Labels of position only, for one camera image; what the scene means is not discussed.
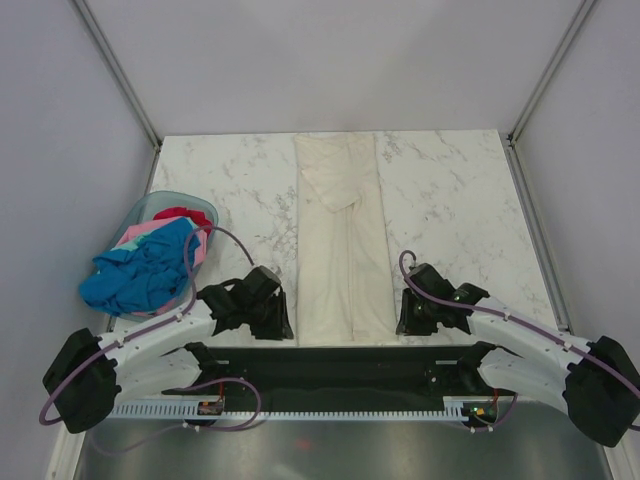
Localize cream white t-shirt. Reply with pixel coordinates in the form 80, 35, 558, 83
294, 133, 396, 346

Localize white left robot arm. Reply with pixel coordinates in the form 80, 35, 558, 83
39, 266, 294, 434

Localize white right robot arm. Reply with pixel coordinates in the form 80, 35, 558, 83
397, 263, 639, 448

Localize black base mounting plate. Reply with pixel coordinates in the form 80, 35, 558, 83
186, 343, 494, 411

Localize red t-shirt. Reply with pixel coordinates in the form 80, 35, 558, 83
152, 206, 214, 239

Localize blue t-shirt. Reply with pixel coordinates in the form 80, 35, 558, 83
79, 229, 199, 316

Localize pink t-shirt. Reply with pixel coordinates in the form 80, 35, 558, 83
113, 216, 208, 267

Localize clear teal-rimmed plastic basket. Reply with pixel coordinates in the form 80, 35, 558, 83
106, 191, 218, 322

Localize aluminium frame rail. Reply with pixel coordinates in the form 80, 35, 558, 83
69, 358, 617, 401

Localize white slotted cable duct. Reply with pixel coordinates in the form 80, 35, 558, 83
109, 398, 467, 421

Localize right aluminium corner post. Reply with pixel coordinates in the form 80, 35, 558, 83
506, 0, 600, 145

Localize aluminium corner post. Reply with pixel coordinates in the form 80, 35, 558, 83
69, 0, 162, 152
506, 0, 600, 145

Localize left aluminium corner post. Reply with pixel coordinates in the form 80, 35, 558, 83
69, 0, 162, 152

